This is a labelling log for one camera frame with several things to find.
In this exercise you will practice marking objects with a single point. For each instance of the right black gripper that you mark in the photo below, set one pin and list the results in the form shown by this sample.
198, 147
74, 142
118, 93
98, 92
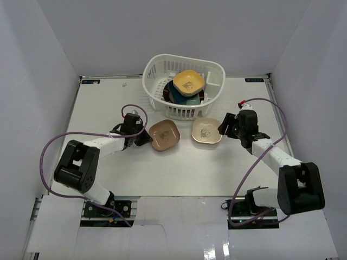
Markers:
229, 119

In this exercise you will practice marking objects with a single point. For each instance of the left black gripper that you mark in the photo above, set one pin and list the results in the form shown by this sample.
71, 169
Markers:
140, 137

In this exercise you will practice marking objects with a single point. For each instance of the brown square panda plate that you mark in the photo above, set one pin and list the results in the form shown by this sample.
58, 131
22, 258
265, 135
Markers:
165, 135

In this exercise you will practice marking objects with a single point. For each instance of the cream square panda plate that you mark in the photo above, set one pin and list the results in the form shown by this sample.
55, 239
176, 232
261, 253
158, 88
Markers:
205, 131

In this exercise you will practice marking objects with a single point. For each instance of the light teal rectangular divided plate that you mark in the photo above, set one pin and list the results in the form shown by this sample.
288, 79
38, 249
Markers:
195, 100

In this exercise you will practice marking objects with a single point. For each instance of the round black-rimmed plate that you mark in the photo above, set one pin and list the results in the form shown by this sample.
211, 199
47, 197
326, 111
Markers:
168, 97

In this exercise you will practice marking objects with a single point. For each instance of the dark blue leaf-shaped plate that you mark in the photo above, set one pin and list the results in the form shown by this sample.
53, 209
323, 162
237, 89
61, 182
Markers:
178, 98

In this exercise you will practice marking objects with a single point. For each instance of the yellow square panda plate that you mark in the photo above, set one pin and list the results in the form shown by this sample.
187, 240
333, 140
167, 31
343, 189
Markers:
188, 83

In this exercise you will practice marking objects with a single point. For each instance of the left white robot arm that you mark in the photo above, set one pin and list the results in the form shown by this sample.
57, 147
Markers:
78, 164

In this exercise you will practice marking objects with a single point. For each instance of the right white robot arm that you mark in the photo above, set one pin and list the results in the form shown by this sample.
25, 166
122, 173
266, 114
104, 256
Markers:
299, 187

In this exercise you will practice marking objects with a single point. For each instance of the white plastic dish bin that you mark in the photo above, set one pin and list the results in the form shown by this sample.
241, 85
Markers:
163, 67

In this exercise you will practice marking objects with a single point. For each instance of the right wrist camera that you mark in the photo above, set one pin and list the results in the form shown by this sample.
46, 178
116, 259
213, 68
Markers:
245, 106

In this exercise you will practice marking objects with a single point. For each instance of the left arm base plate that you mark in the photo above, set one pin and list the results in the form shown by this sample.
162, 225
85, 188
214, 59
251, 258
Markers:
96, 217

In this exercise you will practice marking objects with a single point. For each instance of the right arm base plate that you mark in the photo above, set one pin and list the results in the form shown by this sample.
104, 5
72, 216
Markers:
241, 213

